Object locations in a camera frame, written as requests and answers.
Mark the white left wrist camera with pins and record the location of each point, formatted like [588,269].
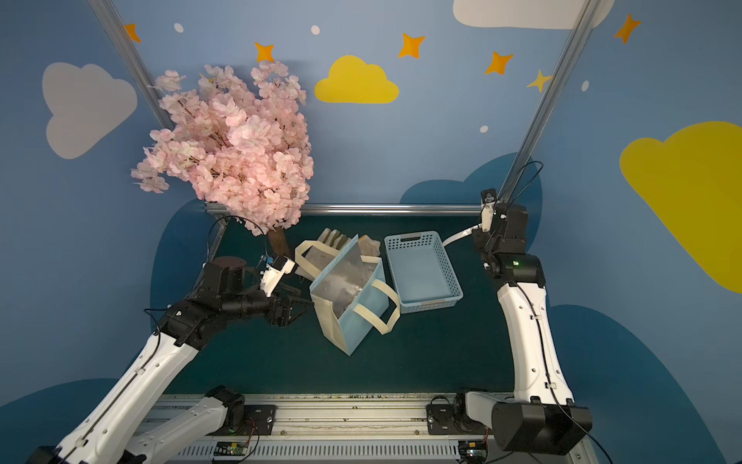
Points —
[277,267]

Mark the left green circuit board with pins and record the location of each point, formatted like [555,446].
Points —
[231,449]

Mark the beige star shaped toy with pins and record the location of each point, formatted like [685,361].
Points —
[369,247]

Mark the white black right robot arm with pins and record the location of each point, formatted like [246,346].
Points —
[542,417]

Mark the aluminium frame post left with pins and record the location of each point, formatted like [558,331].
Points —
[116,30]

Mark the light blue perforated basket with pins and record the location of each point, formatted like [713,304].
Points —
[422,274]

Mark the right green circuit board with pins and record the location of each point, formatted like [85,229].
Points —
[472,452]

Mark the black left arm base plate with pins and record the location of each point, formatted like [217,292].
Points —
[255,419]

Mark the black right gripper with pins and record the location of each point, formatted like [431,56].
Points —
[496,226]

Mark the aluminium frame post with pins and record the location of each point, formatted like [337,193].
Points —
[116,30]
[586,20]

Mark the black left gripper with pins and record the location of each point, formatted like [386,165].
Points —
[281,307]

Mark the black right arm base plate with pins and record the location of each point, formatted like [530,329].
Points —
[443,419]

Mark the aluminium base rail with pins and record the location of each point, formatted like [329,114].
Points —
[346,428]

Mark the aluminium rear crossbar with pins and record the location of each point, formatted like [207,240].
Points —
[387,210]

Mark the pink cherry blossom tree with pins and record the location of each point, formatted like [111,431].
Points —
[245,147]

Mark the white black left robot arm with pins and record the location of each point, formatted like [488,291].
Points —
[229,291]

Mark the green circuit board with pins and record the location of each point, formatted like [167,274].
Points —
[472,452]
[231,449]

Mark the light blue insulated delivery bag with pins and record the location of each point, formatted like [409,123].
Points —
[349,292]

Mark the aluminium frame post right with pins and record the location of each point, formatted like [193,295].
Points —
[586,20]

